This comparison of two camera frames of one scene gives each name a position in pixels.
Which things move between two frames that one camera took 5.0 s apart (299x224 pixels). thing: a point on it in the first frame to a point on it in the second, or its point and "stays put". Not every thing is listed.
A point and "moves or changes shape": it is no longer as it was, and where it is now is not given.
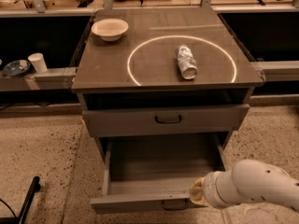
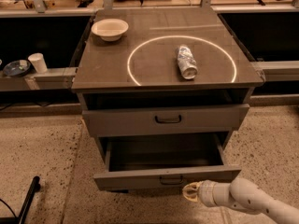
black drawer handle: (175, 204) to (170, 183)
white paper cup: (38, 62) stays put
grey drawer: (143, 120) stays put
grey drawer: (157, 174) moves or changes shape
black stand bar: (35, 187) stays put
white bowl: (109, 29) stays put
